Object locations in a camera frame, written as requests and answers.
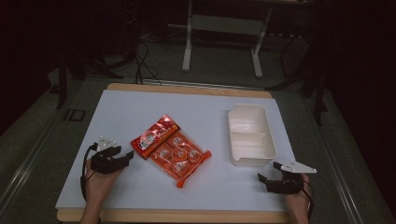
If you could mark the person's right hand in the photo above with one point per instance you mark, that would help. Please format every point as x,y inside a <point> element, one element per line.
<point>297,200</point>

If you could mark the person's left hand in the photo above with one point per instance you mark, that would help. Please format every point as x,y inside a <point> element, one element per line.
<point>99,185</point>

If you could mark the white metal table frame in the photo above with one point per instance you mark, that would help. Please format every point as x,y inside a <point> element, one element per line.
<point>224,26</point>

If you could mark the black metal stand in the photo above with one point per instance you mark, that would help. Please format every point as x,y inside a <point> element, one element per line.
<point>62,84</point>
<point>317,93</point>

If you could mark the large orange snack bag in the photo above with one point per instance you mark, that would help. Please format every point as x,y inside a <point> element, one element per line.
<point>181,158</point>

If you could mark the white table mat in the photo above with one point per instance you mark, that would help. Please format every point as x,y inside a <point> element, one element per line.
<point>199,193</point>

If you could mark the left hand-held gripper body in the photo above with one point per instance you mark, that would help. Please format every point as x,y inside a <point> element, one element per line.
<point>104,164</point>

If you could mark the black floor bracket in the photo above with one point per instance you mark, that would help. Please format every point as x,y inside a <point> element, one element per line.
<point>74,115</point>

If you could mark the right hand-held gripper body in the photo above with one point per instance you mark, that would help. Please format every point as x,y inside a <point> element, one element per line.
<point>289,182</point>

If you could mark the white plastic container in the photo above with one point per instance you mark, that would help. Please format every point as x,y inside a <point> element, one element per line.
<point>251,137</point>

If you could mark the small red snack packet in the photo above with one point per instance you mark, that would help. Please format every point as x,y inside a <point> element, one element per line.
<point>155,136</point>

